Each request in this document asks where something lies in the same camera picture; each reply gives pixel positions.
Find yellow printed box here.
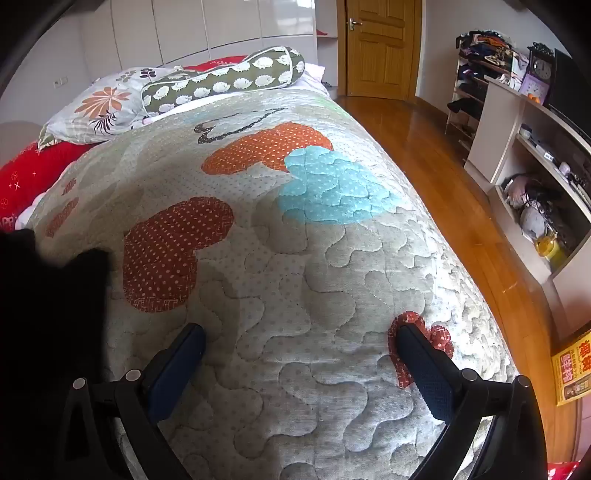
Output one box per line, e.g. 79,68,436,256
551,330,591,407

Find white glossy wardrobe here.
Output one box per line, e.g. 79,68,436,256
83,0,319,70

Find red blanket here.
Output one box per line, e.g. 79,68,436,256
0,141,100,232

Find shoe rack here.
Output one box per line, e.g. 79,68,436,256
445,31,529,162

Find heart patterned quilt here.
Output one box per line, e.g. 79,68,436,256
28,88,520,480

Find yellow jar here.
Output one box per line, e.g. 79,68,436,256
536,233,568,271

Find black pants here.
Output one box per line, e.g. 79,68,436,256
0,228,114,462

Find grey plush toy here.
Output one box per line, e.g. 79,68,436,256
519,205,548,238

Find ornate black clock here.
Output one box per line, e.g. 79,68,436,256
526,42,555,86

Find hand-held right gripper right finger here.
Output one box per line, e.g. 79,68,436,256
396,322,548,480

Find green patterned bolster pillow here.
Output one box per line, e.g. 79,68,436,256
141,46,306,116

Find wooden door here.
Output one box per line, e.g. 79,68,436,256
337,0,423,101

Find beige rounded headboard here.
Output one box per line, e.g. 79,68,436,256
0,121,47,162

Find white shelf unit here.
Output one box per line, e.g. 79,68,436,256
464,76,591,337

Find red pillow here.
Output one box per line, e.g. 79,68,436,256
184,55,250,73

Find purple clock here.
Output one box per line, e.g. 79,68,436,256
519,74,550,104

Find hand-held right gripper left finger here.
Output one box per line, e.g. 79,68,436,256
48,322,207,480

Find floral pillow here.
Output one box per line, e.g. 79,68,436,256
39,67,185,148

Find black television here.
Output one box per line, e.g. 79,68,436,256
547,48,591,139

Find pink plush toy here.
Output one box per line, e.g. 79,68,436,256
503,174,532,206

